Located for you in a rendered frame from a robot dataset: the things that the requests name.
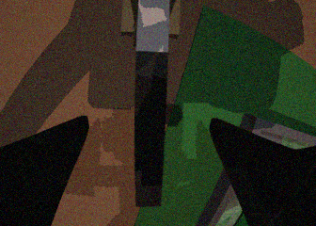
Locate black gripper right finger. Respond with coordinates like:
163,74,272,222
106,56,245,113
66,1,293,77
210,118,316,226

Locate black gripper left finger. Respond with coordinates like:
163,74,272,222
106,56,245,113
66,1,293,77
0,115,89,226

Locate green mat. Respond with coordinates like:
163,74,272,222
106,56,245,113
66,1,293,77
134,6,316,226

